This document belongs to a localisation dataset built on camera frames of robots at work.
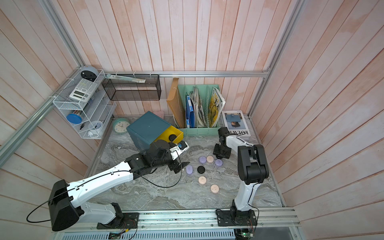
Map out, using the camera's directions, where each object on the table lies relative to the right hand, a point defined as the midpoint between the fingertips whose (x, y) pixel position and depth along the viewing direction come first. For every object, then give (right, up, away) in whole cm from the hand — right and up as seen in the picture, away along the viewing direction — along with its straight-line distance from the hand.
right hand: (218, 153), depth 99 cm
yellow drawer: (-34, +12, -12) cm, 39 cm away
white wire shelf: (-73, +25, -17) cm, 79 cm away
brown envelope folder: (-29, +34, -3) cm, 44 cm away
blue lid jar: (-81, +22, -22) cm, 86 cm away
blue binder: (-20, +26, -5) cm, 33 cm away
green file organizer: (-8, +43, +8) cm, 45 cm away
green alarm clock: (-69, +19, +5) cm, 72 cm away
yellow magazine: (-1, +32, +2) cm, 32 cm away
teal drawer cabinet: (-45, +16, -15) cm, 50 cm away
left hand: (-24, +2, -24) cm, 34 cm away
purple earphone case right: (-1, -5, -6) cm, 8 cm away
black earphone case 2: (-13, -9, -9) cm, 18 cm away
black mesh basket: (-70, +44, +6) cm, 83 cm away
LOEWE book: (+16, +20, +12) cm, 29 cm away
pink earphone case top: (-6, -3, -4) cm, 8 cm away
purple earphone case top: (-11, -4, -4) cm, 13 cm away
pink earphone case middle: (-12, -14, -13) cm, 23 cm away
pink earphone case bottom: (-6, -17, -17) cm, 25 cm away
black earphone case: (-30, +11, -12) cm, 34 cm away
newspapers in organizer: (-12, +23, +3) cm, 26 cm away
